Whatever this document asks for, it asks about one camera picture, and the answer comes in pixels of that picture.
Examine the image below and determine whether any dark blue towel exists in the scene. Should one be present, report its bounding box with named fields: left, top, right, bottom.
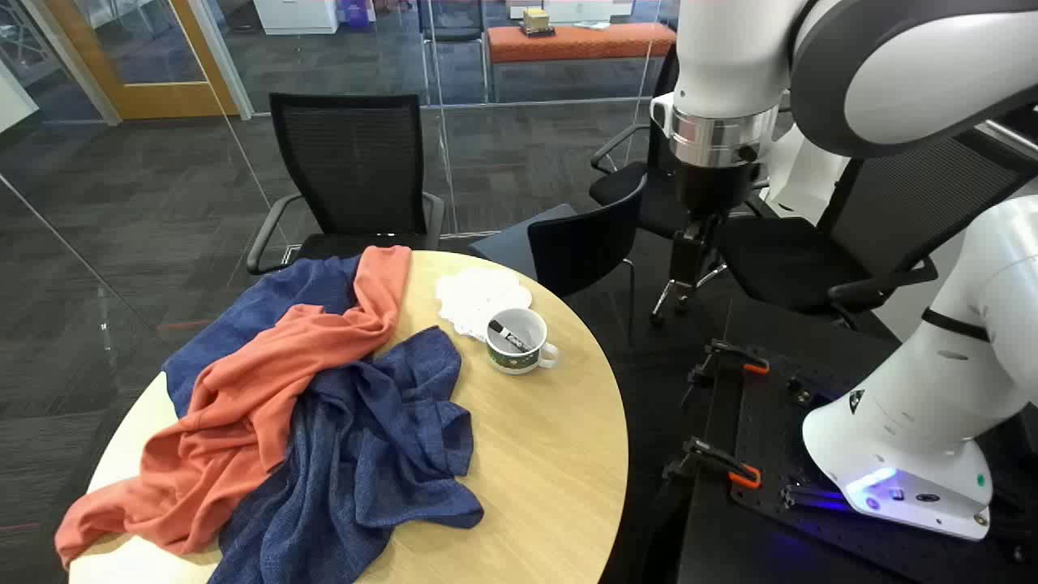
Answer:
left=160, top=257, right=486, bottom=584

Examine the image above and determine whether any white lace doily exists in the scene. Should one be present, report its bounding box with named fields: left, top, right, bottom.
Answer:
left=435, top=268, right=532, bottom=340

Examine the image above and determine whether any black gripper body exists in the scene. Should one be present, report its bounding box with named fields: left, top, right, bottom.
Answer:
left=671, top=165, right=754, bottom=282

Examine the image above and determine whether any orange black clamp upper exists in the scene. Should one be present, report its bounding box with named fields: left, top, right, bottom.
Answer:
left=687, top=340, right=773, bottom=388

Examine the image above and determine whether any wooden door frame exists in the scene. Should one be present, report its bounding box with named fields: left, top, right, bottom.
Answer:
left=18, top=0, right=253, bottom=123

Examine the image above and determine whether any black office chair far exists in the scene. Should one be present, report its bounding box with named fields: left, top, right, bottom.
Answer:
left=248, top=93, right=444, bottom=276

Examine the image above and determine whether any orange black clamp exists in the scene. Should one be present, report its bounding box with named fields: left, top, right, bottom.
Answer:
left=687, top=340, right=773, bottom=388
left=666, top=437, right=762, bottom=489

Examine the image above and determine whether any white green mug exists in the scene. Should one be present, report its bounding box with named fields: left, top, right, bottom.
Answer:
left=484, top=308, right=559, bottom=374

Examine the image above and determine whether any black office chair right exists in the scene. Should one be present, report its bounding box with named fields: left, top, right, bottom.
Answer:
left=589, top=42, right=1038, bottom=328

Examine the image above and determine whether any orange black clamp lower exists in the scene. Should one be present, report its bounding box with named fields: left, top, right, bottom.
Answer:
left=666, top=437, right=762, bottom=489

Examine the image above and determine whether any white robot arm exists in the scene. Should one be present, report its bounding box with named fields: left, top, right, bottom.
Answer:
left=652, top=0, right=1038, bottom=542

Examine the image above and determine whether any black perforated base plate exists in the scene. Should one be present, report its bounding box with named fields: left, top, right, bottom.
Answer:
left=692, top=340, right=1038, bottom=556

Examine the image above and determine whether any round wooden table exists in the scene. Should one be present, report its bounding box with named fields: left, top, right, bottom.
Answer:
left=67, top=249, right=630, bottom=584

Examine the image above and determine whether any black office chair near table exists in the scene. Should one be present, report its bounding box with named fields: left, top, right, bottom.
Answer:
left=471, top=171, right=652, bottom=328

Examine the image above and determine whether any orange bench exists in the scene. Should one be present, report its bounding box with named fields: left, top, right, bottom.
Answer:
left=486, top=23, right=675, bottom=66

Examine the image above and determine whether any orange cloth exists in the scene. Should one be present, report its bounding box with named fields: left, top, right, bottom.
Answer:
left=55, top=247, right=413, bottom=564

